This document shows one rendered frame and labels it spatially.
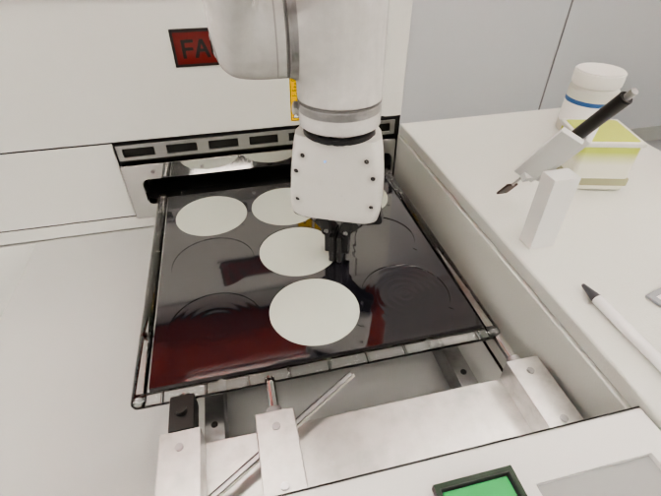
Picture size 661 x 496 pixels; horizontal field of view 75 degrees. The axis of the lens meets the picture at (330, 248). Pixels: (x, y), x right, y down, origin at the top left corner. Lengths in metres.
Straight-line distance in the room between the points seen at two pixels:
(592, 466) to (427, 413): 0.14
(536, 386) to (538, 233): 0.15
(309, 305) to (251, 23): 0.29
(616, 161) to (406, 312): 0.32
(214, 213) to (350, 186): 0.26
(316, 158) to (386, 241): 0.18
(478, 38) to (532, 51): 0.34
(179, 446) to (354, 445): 0.15
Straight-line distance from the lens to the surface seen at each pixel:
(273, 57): 0.40
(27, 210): 0.82
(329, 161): 0.45
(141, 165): 0.73
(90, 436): 0.55
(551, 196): 0.47
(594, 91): 0.78
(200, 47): 0.67
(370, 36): 0.40
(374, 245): 0.58
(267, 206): 0.66
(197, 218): 0.65
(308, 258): 0.55
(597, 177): 0.64
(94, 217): 0.80
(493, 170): 0.65
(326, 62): 0.40
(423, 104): 2.52
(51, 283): 0.75
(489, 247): 0.54
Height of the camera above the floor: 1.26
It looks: 39 degrees down
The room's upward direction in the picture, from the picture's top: straight up
